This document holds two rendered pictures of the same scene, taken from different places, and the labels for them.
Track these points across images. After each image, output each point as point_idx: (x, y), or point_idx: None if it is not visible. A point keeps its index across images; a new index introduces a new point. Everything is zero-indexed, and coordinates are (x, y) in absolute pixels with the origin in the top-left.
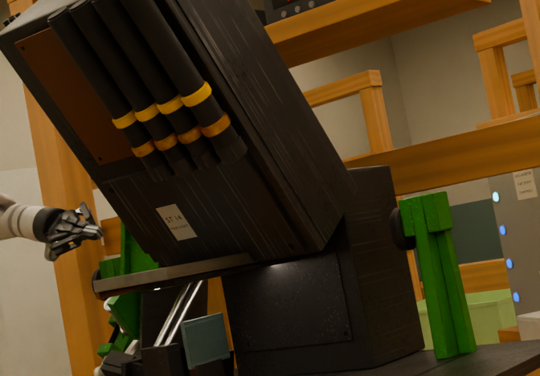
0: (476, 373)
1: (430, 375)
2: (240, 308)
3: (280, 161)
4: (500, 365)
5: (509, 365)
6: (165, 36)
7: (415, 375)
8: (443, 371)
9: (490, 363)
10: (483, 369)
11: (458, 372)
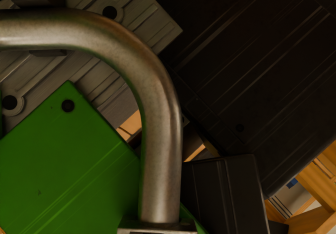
0: (113, 123)
1: (106, 113)
2: None
3: None
4: (129, 112)
5: (131, 113)
6: None
7: (104, 107)
8: (116, 106)
9: (135, 101)
10: (122, 115)
11: (114, 115)
